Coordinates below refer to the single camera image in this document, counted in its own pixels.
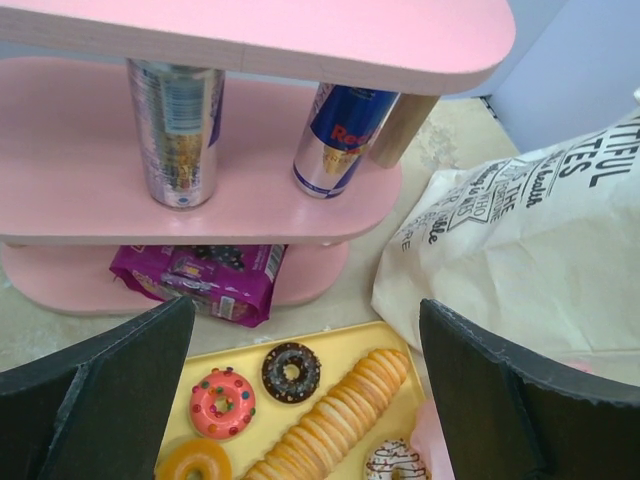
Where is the white iced donut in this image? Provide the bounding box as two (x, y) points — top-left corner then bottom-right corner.
(363, 439), (430, 480)

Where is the silver purple drink can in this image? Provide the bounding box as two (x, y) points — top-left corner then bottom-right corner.
(126, 59), (226, 210)

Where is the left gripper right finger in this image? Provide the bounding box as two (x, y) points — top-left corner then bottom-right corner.
(419, 299), (639, 479)

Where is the blue silver Red Bull can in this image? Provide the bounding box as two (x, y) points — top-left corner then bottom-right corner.
(292, 83), (398, 199)

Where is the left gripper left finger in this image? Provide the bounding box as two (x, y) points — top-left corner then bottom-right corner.
(1, 297), (195, 479)

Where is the yellow plastic tray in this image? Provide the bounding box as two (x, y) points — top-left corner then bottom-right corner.
(155, 322), (425, 479)

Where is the orange glazed donut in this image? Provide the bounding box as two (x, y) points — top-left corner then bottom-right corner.
(154, 438), (233, 480)

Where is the pink sprinkled donut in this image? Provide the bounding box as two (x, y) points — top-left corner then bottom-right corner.
(188, 366), (257, 441)

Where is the pink plastic bag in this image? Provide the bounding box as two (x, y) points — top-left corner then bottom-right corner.
(410, 399), (455, 480)

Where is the purple snack packet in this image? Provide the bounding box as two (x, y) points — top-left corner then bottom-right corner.
(109, 244), (287, 328)

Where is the long baguette bread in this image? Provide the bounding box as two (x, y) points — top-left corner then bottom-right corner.
(244, 349), (409, 479)

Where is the cream canvas tote bag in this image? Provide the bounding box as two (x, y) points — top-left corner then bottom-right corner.
(372, 110), (639, 373)

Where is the pink three-tier shelf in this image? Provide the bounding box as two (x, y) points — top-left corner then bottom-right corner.
(1, 1), (515, 315)

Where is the chocolate donut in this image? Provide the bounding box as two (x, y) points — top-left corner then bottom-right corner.
(261, 342), (321, 404)

